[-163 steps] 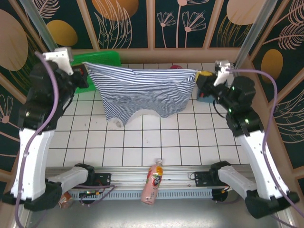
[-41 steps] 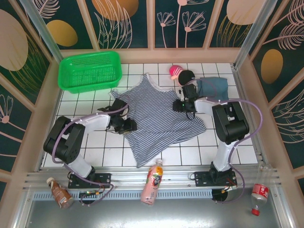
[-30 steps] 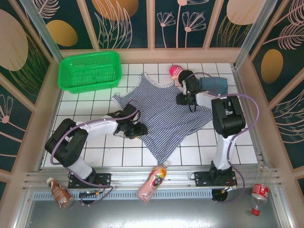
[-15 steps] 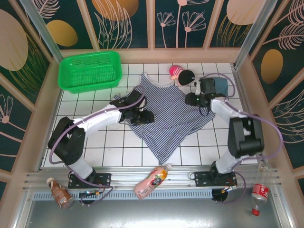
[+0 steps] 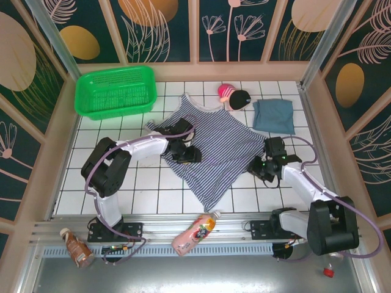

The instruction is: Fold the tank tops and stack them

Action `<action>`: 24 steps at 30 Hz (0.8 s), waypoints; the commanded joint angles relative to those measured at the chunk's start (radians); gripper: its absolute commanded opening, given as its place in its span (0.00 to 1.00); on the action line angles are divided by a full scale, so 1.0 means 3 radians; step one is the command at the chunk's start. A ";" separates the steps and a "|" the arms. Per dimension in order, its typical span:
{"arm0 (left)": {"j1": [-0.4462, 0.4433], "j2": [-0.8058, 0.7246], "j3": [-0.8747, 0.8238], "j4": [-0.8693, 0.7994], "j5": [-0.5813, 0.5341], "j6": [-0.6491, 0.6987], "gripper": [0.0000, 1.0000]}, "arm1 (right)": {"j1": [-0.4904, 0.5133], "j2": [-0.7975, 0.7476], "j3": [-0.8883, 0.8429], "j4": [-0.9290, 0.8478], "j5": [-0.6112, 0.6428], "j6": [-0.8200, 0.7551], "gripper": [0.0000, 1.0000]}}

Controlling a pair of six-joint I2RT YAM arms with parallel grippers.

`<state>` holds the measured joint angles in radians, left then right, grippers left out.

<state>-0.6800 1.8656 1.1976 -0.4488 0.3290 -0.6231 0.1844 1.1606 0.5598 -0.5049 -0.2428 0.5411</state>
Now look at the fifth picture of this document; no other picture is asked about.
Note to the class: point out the pink drink bottle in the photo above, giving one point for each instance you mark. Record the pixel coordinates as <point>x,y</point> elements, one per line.
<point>194,235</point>

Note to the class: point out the brown drink bottle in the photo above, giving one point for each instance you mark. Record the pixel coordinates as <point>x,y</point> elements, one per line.
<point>78,248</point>

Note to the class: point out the grey metal tray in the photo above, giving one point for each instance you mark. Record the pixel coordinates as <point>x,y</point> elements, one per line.
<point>195,277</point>

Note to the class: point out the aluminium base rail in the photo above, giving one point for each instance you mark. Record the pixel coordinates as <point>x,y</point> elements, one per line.
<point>159,229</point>

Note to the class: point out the blue white striped tank top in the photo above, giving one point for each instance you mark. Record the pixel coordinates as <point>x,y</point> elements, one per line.
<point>220,146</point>

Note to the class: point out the clear bottle with red label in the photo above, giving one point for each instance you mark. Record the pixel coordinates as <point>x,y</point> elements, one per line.
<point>328,271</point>

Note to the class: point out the pink and black doll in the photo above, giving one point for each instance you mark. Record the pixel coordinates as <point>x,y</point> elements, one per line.
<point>236,99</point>

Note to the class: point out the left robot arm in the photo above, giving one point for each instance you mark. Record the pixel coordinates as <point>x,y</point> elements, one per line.
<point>104,171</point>

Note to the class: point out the green plastic basket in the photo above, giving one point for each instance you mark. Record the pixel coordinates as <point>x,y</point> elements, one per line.
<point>116,82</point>

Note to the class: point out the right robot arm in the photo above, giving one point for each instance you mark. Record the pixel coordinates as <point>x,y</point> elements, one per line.
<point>333,229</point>

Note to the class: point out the aluminium frame post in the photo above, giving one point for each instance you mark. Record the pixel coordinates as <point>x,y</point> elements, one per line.
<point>65,55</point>
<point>322,45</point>

